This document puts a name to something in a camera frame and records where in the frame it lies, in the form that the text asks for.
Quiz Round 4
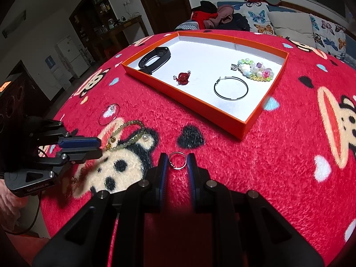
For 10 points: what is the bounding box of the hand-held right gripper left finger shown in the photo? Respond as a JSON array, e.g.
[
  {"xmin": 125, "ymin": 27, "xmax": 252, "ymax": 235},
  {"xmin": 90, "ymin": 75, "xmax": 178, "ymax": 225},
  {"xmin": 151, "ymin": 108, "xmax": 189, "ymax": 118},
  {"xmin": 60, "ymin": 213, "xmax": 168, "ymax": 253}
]
[{"xmin": 33, "ymin": 153, "xmax": 170, "ymax": 267}]

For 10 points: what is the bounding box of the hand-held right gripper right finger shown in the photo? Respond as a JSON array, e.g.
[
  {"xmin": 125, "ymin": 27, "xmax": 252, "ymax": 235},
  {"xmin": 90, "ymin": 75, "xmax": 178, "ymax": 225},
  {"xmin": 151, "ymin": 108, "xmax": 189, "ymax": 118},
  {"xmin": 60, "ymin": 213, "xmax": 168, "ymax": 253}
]
[{"xmin": 187, "ymin": 153, "xmax": 324, "ymax": 267}]

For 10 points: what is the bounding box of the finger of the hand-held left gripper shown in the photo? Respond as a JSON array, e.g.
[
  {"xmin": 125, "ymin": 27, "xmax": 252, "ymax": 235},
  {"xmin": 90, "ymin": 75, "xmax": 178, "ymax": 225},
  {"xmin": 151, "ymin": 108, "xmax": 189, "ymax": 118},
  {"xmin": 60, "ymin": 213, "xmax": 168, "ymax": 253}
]
[
  {"xmin": 39, "ymin": 148, "xmax": 103, "ymax": 173},
  {"xmin": 36, "ymin": 118, "xmax": 101, "ymax": 149}
]

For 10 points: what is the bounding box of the silver ring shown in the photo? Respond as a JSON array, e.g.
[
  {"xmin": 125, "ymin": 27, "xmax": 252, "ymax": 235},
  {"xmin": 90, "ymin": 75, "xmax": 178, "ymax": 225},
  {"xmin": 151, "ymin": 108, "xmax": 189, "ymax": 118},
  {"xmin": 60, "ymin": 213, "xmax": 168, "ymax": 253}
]
[{"xmin": 169, "ymin": 152, "xmax": 187, "ymax": 170}]

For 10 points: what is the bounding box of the green bead bracelet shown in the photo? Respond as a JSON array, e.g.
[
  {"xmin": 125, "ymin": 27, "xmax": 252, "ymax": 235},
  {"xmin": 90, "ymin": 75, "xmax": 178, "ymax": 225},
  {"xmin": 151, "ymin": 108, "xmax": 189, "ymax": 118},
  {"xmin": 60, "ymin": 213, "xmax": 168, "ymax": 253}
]
[{"xmin": 105, "ymin": 120, "xmax": 151, "ymax": 152}]

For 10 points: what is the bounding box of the large plain hoop earring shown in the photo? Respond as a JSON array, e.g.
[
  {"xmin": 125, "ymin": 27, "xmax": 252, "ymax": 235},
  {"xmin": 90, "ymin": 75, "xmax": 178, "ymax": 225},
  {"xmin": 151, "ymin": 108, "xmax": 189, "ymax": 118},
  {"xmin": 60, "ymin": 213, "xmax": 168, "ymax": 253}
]
[{"xmin": 214, "ymin": 76, "xmax": 249, "ymax": 101}]

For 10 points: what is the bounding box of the red bead ornament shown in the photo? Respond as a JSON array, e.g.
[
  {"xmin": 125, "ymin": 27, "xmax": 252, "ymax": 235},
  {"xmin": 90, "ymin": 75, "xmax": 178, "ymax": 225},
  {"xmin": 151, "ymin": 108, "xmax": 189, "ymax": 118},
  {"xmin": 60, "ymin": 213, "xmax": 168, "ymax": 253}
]
[{"xmin": 173, "ymin": 72, "xmax": 192, "ymax": 85}]

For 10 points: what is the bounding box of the orange shallow box tray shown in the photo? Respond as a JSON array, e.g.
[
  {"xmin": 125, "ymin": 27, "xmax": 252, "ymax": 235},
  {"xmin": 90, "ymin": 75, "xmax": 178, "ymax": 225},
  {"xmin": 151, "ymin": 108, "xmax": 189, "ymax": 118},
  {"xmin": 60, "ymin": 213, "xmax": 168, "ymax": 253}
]
[{"xmin": 121, "ymin": 31, "xmax": 290, "ymax": 140}]

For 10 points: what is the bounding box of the black smart band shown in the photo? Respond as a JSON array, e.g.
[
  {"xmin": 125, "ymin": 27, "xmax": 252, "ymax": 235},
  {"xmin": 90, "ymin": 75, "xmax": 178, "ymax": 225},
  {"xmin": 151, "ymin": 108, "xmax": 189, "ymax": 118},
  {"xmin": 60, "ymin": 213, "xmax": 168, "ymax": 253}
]
[{"xmin": 138, "ymin": 46, "xmax": 171, "ymax": 75}]

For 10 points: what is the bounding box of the colourful bead bracelet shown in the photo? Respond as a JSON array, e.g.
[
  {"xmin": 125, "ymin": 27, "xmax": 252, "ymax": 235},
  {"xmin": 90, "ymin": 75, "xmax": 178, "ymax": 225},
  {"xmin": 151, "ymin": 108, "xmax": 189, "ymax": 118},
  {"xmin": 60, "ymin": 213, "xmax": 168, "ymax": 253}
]
[{"xmin": 230, "ymin": 58, "xmax": 275, "ymax": 82}]

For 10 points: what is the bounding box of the person's left hand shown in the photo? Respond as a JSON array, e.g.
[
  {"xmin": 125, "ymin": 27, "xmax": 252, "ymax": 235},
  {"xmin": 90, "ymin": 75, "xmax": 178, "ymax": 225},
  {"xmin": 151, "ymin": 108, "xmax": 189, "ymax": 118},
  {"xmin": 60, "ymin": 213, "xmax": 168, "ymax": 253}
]
[{"xmin": 0, "ymin": 179, "xmax": 28, "ymax": 223}]

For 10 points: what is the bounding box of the silver hoop earring with pearl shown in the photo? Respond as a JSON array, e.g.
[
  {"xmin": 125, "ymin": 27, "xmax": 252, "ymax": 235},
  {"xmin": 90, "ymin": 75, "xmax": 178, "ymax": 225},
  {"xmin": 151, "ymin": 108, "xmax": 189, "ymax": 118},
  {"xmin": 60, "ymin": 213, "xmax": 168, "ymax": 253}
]
[{"xmin": 98, "ymin": 103, "xmax": 121, "ymax": 125}]

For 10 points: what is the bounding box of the dark cabinet with orange display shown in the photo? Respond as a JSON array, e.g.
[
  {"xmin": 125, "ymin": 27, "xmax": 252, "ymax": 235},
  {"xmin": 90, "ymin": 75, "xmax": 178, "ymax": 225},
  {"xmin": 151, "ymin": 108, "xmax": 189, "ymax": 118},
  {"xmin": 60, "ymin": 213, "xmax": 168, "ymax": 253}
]
[{"xmin": 0, "ymin": 61, "xmax": 52, "ymax": 123}]

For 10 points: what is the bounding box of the white appliance with blue label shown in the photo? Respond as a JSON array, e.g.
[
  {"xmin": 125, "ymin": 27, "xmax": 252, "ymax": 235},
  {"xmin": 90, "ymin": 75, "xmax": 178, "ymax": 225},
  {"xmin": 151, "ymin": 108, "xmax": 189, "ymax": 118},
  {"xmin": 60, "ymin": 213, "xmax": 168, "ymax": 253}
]
[{"xmin": 44, "ymin": 53, "xmax": 70, "ymax": 89}]

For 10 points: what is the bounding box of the red printed monkey blanket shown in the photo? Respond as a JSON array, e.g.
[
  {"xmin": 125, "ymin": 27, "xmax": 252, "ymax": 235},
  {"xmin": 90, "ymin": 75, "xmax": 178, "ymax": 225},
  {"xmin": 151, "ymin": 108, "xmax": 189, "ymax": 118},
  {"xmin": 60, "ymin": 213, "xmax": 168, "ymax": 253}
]
[{"xmin": 39, "ymin": 29, "xmax": 356, "ymax": 267}]

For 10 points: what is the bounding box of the white refrigerator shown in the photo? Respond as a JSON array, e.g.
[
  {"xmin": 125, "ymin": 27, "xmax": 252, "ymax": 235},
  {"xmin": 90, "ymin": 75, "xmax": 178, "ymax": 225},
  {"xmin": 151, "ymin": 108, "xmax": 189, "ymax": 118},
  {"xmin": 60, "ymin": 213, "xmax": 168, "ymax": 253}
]
[{"xmin": 54, "ymin": 35, "xmax": 91, "ymax": 80}]

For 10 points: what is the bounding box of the dark shelf cabinet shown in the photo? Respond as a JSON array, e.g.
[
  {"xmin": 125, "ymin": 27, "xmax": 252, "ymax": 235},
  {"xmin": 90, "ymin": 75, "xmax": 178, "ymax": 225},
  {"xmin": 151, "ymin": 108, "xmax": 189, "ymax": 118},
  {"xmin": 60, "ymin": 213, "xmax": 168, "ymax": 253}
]
[{"xmin": 69, "ymin": 0, "xmax": 117, "ymax": 62}]

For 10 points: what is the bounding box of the wooden side table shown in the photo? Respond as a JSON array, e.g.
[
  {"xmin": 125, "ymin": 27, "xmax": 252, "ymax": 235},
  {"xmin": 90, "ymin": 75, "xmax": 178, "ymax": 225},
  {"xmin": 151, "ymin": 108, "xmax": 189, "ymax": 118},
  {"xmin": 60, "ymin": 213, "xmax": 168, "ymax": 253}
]
[{"xmin": 107, "ymin": 15, "xmax": 149, "ymax": 52}]

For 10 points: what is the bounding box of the pile of clothes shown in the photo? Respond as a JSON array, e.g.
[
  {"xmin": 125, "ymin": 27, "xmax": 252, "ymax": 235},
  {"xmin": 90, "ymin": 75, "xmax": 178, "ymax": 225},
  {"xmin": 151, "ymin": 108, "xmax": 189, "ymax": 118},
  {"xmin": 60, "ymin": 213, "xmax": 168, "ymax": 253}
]
[{"xmin": 190, "ymin": 0, "xmax": 251, "ymax": 32}]

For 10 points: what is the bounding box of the dark wooden door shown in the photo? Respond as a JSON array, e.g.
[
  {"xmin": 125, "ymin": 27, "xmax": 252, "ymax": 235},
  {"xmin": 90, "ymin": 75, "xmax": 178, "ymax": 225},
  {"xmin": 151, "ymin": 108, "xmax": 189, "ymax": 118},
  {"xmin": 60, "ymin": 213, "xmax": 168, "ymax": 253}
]
[{"xmin": 131, "ymin": 0, "xmax": 192, "ymax": 35}]

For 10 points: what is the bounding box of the butterfly print cushion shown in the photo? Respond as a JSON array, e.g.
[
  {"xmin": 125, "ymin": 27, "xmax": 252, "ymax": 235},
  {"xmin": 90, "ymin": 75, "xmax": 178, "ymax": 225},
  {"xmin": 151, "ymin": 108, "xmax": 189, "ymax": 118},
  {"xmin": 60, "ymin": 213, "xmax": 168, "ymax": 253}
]
[
  {"xmin": 240, "ymin": 1, "xmax": 277, "ymax": 36},
  {"xmin": 309, "ymin": 14, "xmax": 348, "ymax": 60}
]

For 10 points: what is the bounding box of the blue sofa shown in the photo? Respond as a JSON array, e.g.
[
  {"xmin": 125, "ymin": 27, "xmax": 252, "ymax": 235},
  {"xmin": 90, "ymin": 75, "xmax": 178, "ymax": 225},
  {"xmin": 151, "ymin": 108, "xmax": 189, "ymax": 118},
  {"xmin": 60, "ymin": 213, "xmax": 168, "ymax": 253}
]
[{"xmin": 175, "ymin": 1, "xmax": 356, "ymax": 70}]

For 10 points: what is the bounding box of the grey cushion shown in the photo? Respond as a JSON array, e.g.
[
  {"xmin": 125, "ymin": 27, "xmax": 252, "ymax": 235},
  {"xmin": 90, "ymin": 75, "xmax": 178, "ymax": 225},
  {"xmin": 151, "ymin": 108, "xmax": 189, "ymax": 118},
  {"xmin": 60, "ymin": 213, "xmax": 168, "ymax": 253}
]
[{"xmin": 267, "ymin": 11, "xmax": 316, "ymax": 49}]

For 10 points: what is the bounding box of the black cable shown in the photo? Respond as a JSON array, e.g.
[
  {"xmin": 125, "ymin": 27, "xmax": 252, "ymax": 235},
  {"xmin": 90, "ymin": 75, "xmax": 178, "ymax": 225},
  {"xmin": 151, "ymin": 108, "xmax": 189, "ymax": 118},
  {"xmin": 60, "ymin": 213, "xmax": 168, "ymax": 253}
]
[{"xmin": 4, "ymin": 195, "xmax": 43, "ymax": 234}]

